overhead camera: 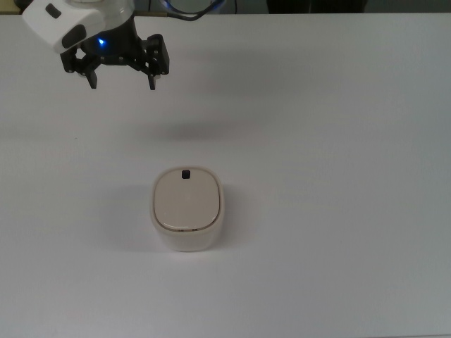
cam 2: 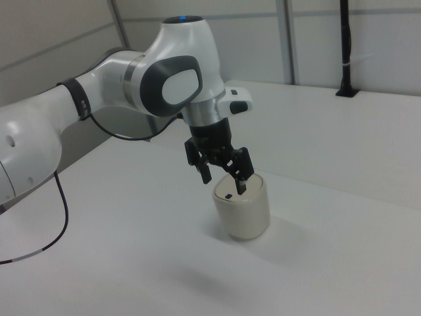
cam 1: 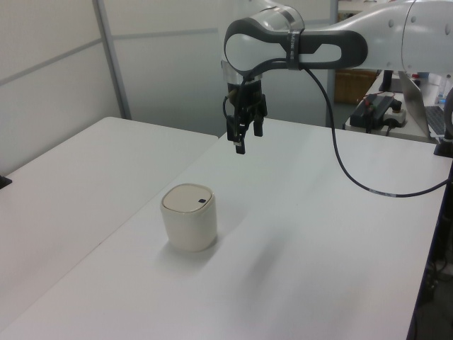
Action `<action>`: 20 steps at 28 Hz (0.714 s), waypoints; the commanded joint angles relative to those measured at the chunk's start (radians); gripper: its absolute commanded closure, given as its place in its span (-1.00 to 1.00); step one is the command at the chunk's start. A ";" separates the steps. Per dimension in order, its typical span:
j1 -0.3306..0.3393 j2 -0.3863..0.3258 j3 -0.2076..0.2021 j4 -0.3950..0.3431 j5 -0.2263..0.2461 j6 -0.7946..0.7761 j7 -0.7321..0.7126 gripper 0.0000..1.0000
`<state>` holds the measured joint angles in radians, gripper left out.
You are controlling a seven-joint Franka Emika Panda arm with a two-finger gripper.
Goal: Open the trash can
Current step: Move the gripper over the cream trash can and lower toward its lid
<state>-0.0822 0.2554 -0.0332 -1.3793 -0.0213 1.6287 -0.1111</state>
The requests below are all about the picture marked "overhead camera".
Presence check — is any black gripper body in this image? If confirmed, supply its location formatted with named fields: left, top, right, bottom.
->
left=81, top=15, right=147, bottom=68

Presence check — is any cream trash can lid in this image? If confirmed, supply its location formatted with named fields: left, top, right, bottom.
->
left=154, top=167, right=223, bottom=233

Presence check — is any small white trash can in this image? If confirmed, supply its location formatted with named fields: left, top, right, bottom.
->
left=150, top=165, right=226, bottom=253

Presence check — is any black cable with brass plug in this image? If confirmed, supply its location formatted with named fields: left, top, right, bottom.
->
left=140, top=0, right=228, bottom=21

